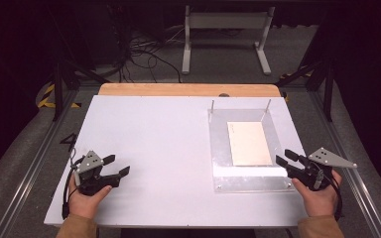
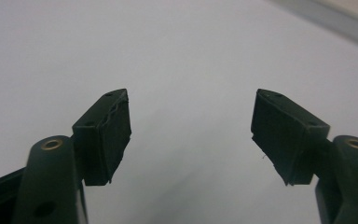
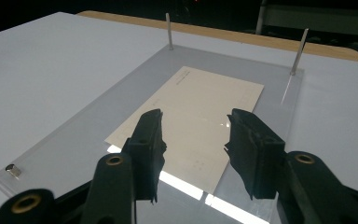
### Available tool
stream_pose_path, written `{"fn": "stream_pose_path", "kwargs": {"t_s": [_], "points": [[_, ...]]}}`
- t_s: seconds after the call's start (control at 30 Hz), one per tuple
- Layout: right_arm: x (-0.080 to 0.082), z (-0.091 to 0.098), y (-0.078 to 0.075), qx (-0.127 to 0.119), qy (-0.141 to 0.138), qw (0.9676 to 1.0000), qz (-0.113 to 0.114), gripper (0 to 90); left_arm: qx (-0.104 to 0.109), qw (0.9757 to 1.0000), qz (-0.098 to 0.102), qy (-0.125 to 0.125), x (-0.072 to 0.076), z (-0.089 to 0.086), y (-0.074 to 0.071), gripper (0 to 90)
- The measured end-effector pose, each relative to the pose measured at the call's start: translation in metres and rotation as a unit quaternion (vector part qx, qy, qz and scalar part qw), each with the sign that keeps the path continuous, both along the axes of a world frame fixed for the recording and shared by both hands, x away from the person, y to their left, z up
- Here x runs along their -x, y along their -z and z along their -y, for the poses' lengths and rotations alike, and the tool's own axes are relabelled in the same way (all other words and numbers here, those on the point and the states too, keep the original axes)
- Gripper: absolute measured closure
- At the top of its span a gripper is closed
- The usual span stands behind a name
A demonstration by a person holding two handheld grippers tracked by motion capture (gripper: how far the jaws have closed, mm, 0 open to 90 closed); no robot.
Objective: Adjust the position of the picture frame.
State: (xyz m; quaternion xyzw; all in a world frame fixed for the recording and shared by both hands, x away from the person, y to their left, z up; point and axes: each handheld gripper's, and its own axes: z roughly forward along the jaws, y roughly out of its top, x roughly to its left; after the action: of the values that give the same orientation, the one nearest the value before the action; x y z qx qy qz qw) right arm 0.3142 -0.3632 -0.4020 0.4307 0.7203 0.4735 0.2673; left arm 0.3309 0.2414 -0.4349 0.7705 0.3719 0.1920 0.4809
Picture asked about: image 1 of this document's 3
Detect person's left hand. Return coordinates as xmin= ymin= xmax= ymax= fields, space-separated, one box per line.
xmin=66 ymin=184 xmax=113 ymax=220

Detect black cables on floor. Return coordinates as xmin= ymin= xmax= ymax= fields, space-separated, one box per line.
xmin=117 ymin=26 xmax=188 ymax=84

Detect black tripod stand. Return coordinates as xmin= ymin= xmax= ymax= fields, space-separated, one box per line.
xmin=48 ymin=49 xmax=112 ymax=122
xmin=278 ymin=56 xmax=338 ymax=123

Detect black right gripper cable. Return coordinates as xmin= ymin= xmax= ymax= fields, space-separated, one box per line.
xmin=325 ymin=172 xmax=344 ymax=222

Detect wooden table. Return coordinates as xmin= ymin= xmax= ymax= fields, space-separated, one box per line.
xmin=97 ymin=82 xmax=283 ymax=98

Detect beige rectangular board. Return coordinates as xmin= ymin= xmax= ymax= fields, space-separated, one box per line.
xmin=226 ymin=121 xmax=274 ymax=168

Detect aluminium floor rail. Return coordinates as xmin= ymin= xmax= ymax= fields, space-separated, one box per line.
xmin=306 ymin=89 xmax=381 ymax=238
xmin=0 ymin=88 xmax=80 ymax=238

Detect yellow black hazard tape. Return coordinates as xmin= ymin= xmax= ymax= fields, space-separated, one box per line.
xmin=37 ymin=83 xmax=82 ymax=110
xmin=279 ymin=64 xmax=313 ymax=80

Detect white metal stand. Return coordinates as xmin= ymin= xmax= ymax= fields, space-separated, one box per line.
xmin=181 ymin=4 xmax=277 ymax=76

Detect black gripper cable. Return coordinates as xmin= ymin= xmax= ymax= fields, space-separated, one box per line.
xmin=61 ymin=155 xmax=84 ymax=220
xmin=325 ymin=172 xmax=344 ymax=222

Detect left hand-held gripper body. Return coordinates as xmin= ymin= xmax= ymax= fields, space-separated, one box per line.
xmin=73 ymin=150 xmax=114 ymax=196

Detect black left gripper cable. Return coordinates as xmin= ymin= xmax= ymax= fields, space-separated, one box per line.
xmin=61 ymin=155 xmax=84 ymax=220

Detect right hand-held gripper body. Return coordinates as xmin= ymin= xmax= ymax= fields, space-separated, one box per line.
xmin=287 ymin=147 xmax=358 ymax=191

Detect white table board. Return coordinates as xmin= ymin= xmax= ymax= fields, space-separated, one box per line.
xmin=43 ymin=94 xmax=310 ymax=229

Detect person's right hand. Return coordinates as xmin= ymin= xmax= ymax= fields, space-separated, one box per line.
xmin=291 ymin=170 xmax=343 ymax=218

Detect aluminium base plate fixture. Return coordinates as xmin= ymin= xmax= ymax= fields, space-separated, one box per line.
xmin=207 ymin=107 xmax=296 ymax=193

